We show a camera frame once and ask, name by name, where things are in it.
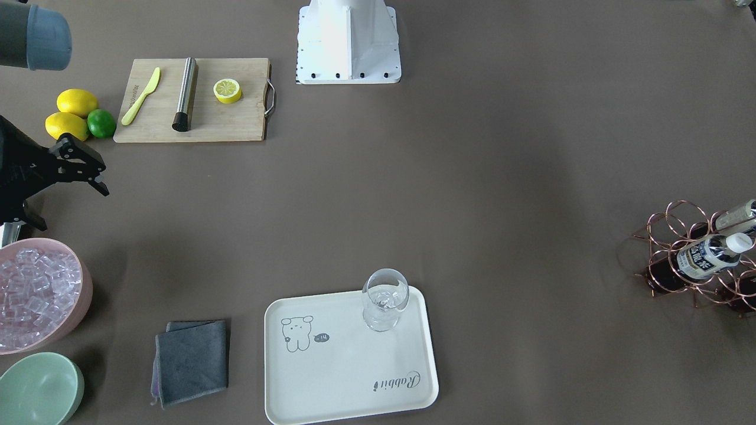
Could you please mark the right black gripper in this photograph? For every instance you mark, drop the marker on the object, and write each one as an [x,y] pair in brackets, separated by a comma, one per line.
[23,172]

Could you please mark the copper wire bottle basket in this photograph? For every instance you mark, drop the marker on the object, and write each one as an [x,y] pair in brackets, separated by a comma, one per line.
[680,223]

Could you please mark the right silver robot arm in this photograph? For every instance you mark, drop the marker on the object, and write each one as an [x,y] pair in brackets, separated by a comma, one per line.
[36,38]

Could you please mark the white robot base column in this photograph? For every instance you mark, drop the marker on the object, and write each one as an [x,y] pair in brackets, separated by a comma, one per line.
[348,42]

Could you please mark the tea bottle white cap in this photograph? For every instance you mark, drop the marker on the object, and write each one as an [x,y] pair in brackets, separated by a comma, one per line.
[696,262]

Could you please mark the green lime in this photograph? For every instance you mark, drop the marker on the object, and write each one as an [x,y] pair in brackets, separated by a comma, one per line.
[101,123]

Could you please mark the yellow lemon near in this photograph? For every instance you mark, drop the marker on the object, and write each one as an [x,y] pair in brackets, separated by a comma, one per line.
[59,123]

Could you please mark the yellow lemon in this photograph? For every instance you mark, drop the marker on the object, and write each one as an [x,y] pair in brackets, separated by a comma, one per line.
[78,102]
[59,123]

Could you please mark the yellow lemon far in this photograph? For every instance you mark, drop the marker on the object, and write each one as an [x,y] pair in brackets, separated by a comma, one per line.
[78,102]

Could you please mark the steel ice scoop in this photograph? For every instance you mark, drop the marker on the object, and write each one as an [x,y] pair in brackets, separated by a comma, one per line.
[11,232]

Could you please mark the steel muddler black tip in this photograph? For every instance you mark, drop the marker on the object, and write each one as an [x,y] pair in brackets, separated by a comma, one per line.
[183,113]

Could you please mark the pink bowl of ice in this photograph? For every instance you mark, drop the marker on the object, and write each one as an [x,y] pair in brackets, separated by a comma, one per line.
[46,292]

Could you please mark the yellow plastic knife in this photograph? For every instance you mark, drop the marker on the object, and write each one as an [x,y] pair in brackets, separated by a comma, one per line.
[150,87]

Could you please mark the bamboo cutting board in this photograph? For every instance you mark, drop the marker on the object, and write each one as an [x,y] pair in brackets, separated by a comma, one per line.
[209,119]

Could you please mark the half lemon slice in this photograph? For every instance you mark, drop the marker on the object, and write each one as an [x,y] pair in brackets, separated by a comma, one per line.
[227,91]

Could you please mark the grey folded cloth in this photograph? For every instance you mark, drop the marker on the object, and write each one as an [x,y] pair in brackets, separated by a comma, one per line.
[191,361]

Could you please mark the green empty bowl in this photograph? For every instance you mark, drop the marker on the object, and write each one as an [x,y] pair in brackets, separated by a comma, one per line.
[43,388]

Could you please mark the white rabbit tray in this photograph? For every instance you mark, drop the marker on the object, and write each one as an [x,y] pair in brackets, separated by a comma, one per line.
[323,363]

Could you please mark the clear wine glass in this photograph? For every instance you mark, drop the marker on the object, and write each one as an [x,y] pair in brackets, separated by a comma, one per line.
[385,297]

